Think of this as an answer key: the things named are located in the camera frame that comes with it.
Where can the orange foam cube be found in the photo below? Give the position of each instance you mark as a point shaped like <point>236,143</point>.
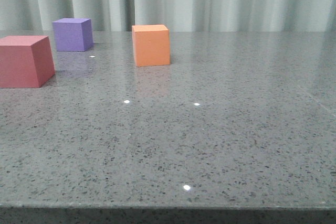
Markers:
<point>151,45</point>

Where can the purple foam cube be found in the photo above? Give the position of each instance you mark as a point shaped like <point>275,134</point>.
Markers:
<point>73,34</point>

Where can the red foam cube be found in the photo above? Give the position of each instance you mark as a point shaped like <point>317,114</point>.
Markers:
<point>26,61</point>

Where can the pale green curtain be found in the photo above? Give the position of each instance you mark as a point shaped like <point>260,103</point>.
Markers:
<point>178,15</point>

